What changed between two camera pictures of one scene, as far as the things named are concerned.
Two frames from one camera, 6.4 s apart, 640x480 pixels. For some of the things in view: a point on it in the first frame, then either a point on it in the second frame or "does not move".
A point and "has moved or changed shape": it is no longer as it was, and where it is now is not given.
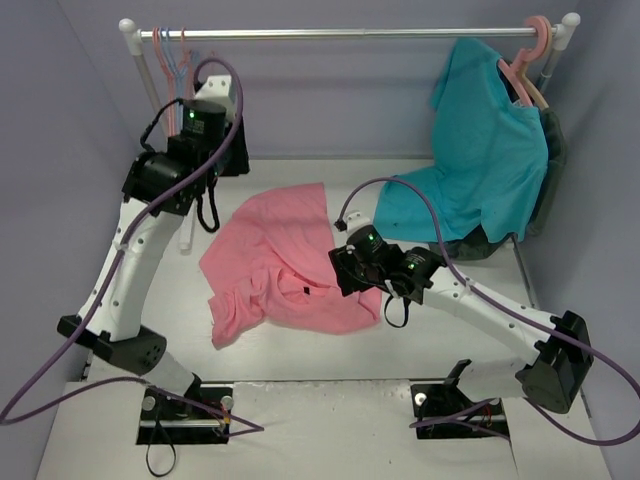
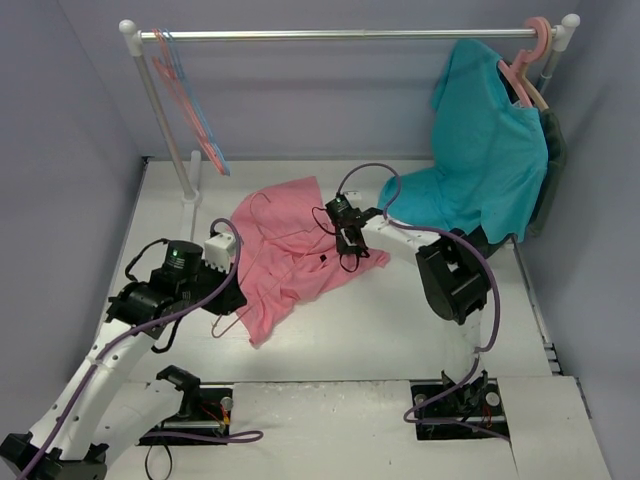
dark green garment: [476, 243] does not move
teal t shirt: [488, 164] does not move
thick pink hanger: [525, 56] does not move
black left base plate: [200, 416] does not move
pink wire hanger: [187, 59] → [318, 228]
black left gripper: [236, 151] → [227, 295]
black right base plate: [447, 411] does not move
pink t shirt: [272, 266] has moved or changed shape
